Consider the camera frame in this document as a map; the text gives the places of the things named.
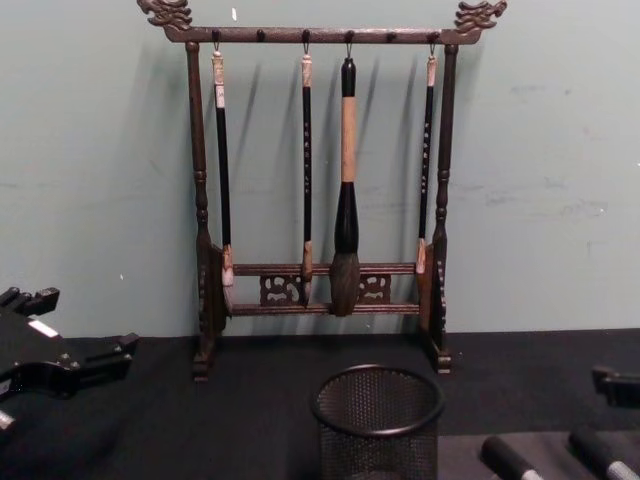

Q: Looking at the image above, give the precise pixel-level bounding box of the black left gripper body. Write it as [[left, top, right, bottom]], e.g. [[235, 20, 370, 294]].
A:
[[0, 308, 85, 402]]

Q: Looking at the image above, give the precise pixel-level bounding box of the dark carved wooden brush rack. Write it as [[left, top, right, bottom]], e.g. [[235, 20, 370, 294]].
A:
[[135, 0, 509, 384]]

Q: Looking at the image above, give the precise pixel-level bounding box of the black table cloth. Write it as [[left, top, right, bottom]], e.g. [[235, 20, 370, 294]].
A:
[[0, 329, 640, 480]]

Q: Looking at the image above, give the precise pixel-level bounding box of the thin black calligraphy brush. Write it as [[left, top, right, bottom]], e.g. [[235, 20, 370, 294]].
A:
[[415, 52, 439, 277], [298, 52, 317, 307]]

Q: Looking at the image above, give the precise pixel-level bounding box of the black mesh pen cup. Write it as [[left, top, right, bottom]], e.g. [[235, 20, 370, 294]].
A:
[[311, 363, 447, 480]]

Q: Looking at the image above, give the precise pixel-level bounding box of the large tan and black brush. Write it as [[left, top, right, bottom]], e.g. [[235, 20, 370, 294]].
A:
[[328, 56, 363, 319]]

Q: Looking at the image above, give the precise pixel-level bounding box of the thin black brush white label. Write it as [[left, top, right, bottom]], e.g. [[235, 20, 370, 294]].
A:
[[210, 47, 237, 310]]

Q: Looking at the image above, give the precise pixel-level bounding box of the black cylinder with silver band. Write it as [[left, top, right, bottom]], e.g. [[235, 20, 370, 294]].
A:
[[479, 434, 537, 480], [568, 424, 640, 480]]

